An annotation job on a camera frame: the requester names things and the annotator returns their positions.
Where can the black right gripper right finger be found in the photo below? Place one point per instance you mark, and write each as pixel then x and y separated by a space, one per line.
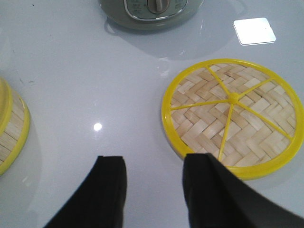
pixel 216 198

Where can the woven bamboo steamer lid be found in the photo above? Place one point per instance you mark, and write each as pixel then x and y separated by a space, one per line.
pixel 245 115

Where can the grey-green electric cooker pot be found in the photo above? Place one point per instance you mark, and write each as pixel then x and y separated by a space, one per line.
pixel 149 14

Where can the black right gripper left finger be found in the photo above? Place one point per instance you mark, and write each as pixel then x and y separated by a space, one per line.
pixel 99 200

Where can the centre bamboo steamer tier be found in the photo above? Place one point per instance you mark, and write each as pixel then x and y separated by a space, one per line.
pixel 14 125

